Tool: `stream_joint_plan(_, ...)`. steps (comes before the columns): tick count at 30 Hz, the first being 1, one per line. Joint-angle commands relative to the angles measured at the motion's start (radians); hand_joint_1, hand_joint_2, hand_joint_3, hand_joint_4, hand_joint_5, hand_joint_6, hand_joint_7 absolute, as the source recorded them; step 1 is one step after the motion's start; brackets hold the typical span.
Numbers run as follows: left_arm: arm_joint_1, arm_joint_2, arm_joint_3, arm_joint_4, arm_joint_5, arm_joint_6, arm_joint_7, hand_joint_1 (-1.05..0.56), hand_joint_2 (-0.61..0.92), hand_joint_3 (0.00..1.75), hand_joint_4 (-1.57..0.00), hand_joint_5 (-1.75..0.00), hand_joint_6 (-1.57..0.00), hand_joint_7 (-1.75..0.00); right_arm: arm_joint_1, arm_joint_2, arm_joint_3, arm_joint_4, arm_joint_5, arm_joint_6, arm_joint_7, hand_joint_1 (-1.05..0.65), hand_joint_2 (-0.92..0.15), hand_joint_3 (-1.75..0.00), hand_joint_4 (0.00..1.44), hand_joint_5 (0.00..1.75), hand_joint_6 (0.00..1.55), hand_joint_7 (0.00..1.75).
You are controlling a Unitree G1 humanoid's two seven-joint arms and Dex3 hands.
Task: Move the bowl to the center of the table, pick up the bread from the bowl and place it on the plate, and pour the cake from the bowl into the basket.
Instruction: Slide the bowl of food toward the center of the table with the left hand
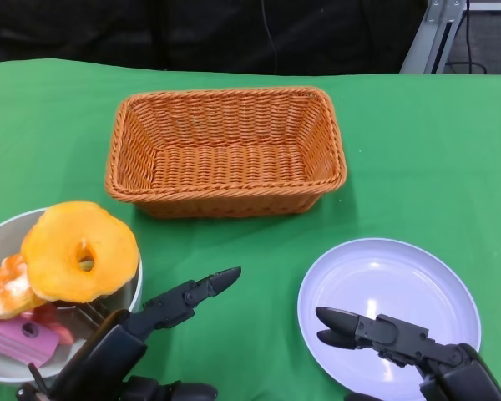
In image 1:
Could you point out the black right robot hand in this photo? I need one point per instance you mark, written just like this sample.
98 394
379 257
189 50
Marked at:
401 334

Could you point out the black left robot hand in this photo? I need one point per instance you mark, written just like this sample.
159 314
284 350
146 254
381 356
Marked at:
108 355

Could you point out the pale grey-green bowl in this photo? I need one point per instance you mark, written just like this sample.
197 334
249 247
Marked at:
8 372

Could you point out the orange white twisted bread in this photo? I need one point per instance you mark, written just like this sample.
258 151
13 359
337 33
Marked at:
4 288

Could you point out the red strawberry cake piece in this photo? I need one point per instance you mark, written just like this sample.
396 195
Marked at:
52 321

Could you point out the lavender round plate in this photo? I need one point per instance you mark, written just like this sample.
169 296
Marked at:
380 271

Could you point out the pink cake slice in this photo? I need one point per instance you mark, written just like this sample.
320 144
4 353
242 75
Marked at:
12 340

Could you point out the orange wicker basket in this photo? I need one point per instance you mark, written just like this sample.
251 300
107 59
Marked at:
225 167

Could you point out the green tablecloth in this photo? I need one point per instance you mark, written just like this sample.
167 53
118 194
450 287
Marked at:
421 146

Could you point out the black backdrop curtain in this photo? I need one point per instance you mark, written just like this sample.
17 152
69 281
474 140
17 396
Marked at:
108 33

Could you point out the grey metal frame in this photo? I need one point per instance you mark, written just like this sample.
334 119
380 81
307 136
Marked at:
426 42

